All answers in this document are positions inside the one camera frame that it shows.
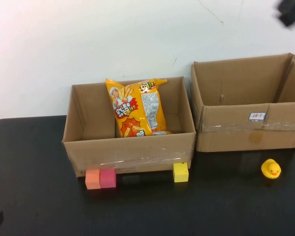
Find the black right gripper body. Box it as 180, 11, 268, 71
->
275, 0, 295, 27

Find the large yellow chips bag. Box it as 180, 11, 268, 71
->
104, 78, 174, 138

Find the orange foam cube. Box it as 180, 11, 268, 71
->
85, 169, 101, 190

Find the pink foam cube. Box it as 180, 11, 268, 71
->
99, 168, 117, 189

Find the labelled brown cardboard box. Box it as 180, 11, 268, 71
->
189, 53, 295, 153

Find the plain brown cardboard box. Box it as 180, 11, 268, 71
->
61, 76, 197, 178

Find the yellow rubber duck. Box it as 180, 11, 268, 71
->
261, 158, 282, 179

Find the yellow foam cube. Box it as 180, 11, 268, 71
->
173, 162, 189, 183

